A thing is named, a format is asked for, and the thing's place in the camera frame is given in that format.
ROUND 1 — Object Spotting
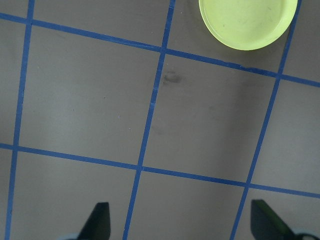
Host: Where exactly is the yellow plastic plate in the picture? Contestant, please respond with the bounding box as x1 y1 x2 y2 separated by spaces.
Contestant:
198 0 299 51

